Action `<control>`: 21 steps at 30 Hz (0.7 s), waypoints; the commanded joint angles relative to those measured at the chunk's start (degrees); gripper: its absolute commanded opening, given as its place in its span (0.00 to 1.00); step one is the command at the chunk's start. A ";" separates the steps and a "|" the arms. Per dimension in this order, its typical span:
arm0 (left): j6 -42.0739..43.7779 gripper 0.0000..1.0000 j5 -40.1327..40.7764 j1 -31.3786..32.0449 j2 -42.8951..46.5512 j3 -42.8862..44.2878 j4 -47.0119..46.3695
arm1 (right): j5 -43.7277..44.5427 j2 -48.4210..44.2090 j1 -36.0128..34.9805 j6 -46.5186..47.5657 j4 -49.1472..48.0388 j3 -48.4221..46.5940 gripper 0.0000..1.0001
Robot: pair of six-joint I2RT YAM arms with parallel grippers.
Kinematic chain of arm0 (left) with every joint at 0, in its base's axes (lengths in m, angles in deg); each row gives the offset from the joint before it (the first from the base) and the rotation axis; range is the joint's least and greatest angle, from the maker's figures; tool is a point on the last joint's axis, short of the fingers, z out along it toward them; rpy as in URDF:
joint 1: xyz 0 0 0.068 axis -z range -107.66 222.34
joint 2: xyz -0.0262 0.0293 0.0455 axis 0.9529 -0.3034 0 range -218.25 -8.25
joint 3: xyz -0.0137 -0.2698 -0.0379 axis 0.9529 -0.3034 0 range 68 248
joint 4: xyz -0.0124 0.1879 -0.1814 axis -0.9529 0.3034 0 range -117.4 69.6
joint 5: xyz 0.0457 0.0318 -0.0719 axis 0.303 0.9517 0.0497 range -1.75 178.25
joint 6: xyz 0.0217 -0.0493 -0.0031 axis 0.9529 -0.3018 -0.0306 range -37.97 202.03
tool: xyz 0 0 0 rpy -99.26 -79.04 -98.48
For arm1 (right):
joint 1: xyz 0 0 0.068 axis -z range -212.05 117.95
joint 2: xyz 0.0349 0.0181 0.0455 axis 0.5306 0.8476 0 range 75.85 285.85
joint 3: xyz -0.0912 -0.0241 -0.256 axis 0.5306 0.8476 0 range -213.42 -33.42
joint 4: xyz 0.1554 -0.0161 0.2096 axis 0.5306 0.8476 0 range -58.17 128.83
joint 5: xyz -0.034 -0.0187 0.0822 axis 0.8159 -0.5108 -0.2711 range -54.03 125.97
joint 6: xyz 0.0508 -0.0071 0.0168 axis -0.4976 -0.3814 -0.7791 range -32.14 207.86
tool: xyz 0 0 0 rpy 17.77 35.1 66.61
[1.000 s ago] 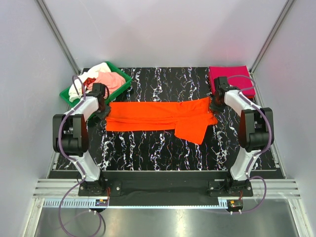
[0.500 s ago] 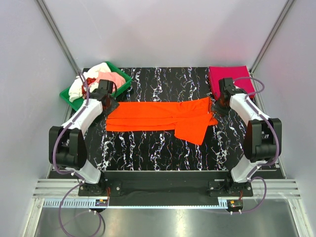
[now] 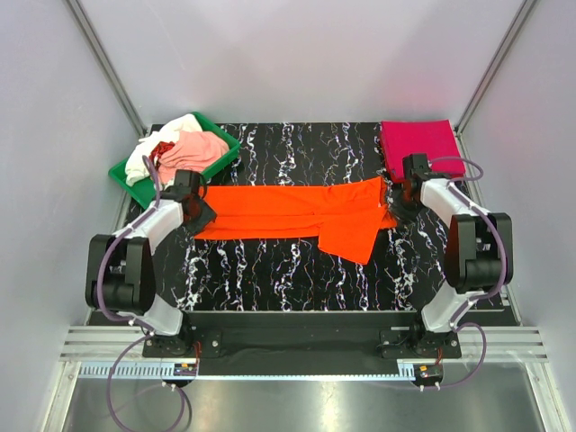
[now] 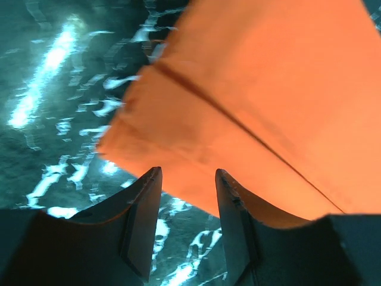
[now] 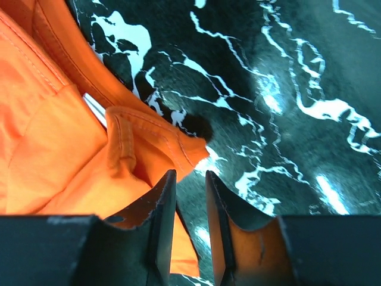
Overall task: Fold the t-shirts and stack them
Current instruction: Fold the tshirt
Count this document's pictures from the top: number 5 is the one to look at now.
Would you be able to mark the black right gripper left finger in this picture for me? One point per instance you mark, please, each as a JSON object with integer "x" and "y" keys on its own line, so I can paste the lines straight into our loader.
{"x": 86, "y": 250}

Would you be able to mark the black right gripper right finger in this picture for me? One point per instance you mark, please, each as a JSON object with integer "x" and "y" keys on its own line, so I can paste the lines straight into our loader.
{"x": 249, "y": 247}

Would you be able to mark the orange t-shirt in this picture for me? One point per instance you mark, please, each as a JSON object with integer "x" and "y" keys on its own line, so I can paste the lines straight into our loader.
{"x": 56, "y": 157}

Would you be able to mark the white neck label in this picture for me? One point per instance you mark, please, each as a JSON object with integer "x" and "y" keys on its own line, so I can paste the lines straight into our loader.
{"x": 97, "y": 109}

